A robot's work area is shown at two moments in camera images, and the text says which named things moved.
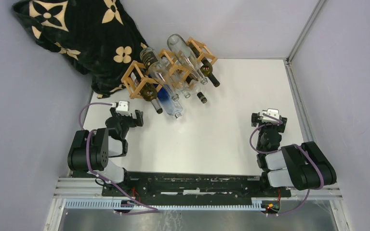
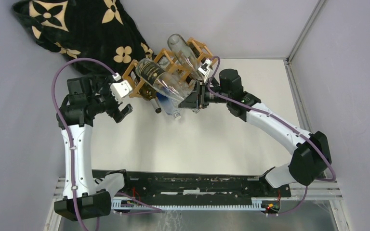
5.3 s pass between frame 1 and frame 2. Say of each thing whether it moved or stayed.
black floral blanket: stayed
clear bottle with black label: moved
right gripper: moved
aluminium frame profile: stayed
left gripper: moved
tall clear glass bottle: stayed
